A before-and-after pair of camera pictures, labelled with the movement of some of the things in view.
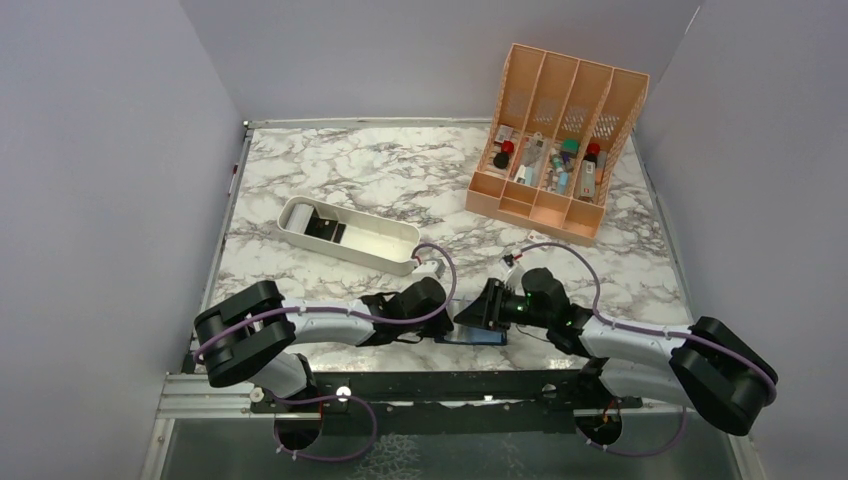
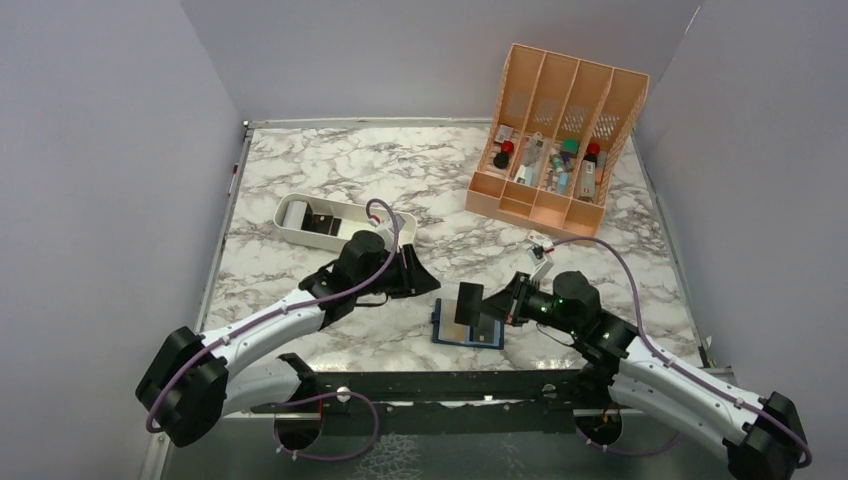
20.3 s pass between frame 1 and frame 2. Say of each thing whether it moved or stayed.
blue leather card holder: stayed
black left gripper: moved
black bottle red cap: stayed
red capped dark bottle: stayed
